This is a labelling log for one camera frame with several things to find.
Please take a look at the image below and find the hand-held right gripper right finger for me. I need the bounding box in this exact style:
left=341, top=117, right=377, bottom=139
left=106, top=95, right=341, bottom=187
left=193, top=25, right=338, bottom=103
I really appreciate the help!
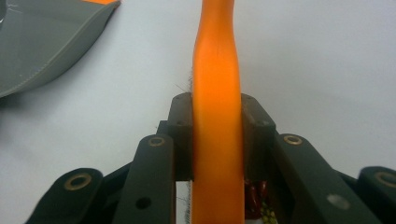
left=240, top=92, right=278, bottom=189

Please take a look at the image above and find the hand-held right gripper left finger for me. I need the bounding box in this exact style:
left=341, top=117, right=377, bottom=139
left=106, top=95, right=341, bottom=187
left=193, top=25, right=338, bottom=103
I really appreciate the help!
left=156, top=91, right=195, bottom=183

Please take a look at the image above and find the orange-handled grey brush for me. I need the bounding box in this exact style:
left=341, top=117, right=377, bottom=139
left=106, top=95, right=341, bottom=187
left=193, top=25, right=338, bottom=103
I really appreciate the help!
left=179, top=0, right=247, bottom=224

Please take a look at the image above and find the grey dustpan with orange edge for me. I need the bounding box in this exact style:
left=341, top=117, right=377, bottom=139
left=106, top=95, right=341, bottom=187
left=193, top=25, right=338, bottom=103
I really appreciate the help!
left=0, top=0, right=122, bottom=99

